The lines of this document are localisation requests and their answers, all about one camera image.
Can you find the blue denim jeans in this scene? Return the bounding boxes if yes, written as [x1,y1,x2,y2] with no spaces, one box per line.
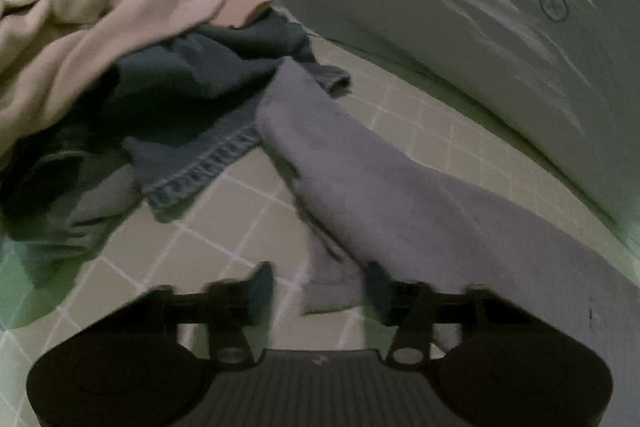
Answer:
[95,10,353,224]

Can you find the dark green garment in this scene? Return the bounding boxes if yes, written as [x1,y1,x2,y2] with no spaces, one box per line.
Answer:
[0,127,146,329]

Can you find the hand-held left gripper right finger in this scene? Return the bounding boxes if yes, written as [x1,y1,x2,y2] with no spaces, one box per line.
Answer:
[364,260,516,366]

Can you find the beige garment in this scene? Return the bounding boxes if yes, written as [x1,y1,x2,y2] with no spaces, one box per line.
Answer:
[0,0,281,169]

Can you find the green checked bed sheet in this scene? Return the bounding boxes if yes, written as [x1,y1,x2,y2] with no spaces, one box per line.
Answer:
[0,7,640,427]

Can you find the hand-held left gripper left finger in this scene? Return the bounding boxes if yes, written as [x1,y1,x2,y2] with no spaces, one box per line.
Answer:
[125,261,277,366]

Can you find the grey t-shirt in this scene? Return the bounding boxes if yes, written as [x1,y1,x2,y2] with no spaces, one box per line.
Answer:
[255,57,640,358]

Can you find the light blue printed quilt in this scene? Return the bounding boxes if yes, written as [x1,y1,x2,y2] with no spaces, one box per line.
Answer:
[122,0,640,244]

